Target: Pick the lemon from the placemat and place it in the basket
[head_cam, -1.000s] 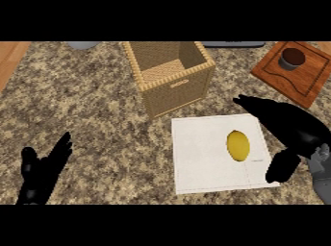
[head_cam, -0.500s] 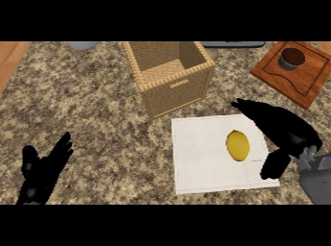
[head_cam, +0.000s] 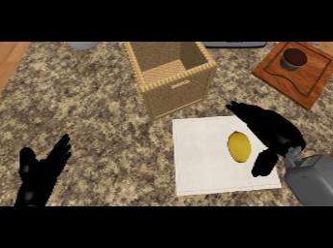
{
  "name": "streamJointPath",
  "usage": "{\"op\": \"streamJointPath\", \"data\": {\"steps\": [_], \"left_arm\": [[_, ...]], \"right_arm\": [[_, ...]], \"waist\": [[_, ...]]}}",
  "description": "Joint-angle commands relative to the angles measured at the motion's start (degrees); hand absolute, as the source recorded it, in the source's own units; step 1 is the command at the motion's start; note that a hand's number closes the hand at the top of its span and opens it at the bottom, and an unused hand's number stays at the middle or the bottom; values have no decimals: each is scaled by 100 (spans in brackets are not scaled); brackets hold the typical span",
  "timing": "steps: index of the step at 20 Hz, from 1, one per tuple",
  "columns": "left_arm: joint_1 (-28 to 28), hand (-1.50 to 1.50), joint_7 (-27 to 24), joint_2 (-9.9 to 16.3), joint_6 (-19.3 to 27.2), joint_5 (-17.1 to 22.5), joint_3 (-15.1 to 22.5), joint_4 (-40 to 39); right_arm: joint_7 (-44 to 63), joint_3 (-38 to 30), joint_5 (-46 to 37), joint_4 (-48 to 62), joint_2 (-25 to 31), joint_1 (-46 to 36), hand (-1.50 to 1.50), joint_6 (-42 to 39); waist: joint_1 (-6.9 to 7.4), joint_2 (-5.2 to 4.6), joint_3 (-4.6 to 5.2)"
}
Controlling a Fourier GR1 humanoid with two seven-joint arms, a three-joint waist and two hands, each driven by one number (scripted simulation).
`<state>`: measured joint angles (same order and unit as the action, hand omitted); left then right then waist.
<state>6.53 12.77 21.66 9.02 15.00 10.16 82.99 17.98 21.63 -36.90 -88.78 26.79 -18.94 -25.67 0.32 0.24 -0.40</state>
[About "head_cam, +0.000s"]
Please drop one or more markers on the white placemat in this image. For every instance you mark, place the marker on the white placemat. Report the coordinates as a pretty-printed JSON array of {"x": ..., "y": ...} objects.
[{"x": 206, "y": 158}]

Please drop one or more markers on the yellow lemon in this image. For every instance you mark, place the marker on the yellow lemon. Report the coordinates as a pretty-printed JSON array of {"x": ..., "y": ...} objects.
[{"x": 239, "y": 146}]

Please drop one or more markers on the pale grey round object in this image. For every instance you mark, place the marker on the pale grey round object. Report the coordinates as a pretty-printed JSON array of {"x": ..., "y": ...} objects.
[{"x": 82, "y": 45}]

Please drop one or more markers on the brown wooden cutting board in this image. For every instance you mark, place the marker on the brown wooden cutting board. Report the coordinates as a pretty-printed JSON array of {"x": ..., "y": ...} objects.
[{"x": 302, "y": 77}]

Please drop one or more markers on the dark grey flat object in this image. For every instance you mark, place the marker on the dark grey flat object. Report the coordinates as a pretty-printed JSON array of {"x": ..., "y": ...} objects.
[{"x": 234, "y": 44}]

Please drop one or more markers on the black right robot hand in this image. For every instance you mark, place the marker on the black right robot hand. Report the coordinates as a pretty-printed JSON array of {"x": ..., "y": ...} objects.
[{"x": 272, "y": 129}]

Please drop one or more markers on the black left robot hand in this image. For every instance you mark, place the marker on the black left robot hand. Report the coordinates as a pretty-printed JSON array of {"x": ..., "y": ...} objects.
[{"x": 40, "y": 174}]

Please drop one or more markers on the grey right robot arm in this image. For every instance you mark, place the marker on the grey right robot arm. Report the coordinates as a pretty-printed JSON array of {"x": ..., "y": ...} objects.
[{"x": 315, "y": 180}]

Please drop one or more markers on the chocolate cupcake in grey wrapper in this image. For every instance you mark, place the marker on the chocolate cupcake in grey wrapper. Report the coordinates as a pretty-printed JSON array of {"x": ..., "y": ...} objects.
[{"x": 293, "y": 59}]

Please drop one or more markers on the tan wicker basket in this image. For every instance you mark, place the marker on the tan wicker basket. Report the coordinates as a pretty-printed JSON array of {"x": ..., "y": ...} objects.
[{"x": 172, "y": 77}]

